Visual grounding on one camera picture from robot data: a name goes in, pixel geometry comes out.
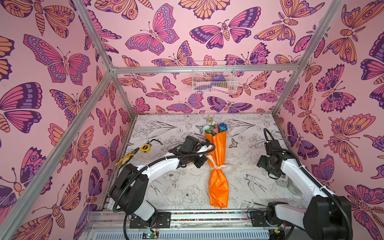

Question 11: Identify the clear tape roll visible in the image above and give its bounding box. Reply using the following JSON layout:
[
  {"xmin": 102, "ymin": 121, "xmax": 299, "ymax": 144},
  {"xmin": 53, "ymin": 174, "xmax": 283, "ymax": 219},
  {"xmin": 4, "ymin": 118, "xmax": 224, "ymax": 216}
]
[{"xmin": 288, "ymin": 182, "xmax": 303, "ymax": 196}]

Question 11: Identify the orange wrapping paper sheet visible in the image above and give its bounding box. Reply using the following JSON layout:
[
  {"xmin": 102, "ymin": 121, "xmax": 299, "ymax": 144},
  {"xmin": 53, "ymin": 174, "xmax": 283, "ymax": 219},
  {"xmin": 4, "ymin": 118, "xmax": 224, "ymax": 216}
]
[{"xmin": 205, "ymin": 131, "xmax": 230, "ymax": 209}]

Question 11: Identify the pink fake rose stem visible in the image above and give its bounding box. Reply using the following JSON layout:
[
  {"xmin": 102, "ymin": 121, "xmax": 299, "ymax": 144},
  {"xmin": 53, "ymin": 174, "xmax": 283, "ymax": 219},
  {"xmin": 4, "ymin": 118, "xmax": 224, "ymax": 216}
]
[{"xmin": 213, "ymin": 125, "xmax": 219, "ymax": 136}]

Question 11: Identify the green circuit board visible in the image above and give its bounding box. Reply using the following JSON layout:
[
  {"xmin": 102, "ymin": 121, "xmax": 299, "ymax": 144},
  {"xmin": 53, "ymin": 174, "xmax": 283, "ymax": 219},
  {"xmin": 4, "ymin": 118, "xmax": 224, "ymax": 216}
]
[{"xmin": 142, "ymin": 232, "xmax": 159, "ymax": 240}]

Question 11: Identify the white fake flower stem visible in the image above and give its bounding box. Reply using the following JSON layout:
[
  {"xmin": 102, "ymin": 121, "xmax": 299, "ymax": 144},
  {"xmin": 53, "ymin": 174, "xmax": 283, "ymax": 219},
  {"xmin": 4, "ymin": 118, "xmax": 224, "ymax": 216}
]
[{"xmin": 203, "ymin": 117, "xmax": 218, "ymax": 136}]

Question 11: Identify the white ribbon bundle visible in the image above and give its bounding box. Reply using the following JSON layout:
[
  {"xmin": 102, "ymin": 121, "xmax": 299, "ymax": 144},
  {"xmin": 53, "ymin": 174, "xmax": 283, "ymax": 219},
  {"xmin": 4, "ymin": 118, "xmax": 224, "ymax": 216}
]
[{"xmin": 205, "ymin": 155, "xmax": 263, "ymax": 177}]

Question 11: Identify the white grey small device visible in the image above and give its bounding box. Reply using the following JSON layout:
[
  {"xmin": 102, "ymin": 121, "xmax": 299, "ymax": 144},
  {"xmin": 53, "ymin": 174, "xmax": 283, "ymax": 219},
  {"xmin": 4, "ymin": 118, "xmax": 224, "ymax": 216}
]
[{"xmin": 276, "ymin": 175, "xmax": 288, "ymax": 188}]

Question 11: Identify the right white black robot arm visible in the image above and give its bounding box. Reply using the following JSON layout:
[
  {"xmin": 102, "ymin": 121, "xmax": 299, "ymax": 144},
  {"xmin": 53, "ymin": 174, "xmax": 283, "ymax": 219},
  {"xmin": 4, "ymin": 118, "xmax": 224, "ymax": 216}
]
[{"xmin": 257, "ymin": 140, "xmax": 354, "ymax": 240}]

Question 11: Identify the white wire wall basket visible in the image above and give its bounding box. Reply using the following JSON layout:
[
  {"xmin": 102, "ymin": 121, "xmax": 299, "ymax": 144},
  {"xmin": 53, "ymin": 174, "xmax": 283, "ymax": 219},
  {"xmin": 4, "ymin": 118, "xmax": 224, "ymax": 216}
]
[{"xmin": 191, "ymin": 64, "xmax": 239, "ymax": 95}]

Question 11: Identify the yellow handled tool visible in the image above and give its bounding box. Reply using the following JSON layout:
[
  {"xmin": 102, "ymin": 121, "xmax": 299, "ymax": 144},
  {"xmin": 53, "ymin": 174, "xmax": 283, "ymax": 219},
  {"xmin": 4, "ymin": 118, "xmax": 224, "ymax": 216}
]
[{"xmin": 115, "ymin": 148, "xmax": 140, "ymax": 168}]

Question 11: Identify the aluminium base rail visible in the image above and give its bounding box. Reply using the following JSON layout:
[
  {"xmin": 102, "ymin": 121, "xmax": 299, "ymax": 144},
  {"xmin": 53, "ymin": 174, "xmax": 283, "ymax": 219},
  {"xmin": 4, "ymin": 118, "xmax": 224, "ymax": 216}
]
[{"xmin": 81, "ymin": 209, "xmax": 310, "ymax": 240}]

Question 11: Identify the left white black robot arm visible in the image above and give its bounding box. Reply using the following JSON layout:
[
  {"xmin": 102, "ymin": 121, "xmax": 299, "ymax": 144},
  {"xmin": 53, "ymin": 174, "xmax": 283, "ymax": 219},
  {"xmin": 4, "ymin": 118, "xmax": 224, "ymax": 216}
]
[{"xmin": 109, "ymin": 136, "xmax": 216, "ymax": 227}]

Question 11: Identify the yellow tape measure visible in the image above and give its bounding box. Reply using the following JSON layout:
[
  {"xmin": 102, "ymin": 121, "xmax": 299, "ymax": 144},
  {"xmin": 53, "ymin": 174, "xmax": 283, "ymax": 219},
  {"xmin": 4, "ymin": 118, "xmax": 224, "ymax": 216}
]
[{"xmin": 140, "ymin": 139, "xmax": 163, "ymax": 153}]

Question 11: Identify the blue fake flower stem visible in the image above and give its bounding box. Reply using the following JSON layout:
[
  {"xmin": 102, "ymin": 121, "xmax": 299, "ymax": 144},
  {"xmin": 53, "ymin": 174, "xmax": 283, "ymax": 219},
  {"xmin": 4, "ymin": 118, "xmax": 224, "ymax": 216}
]
[{"xmin": 218, "ymin": 123, "xmax": 228, "ymax": 133}]

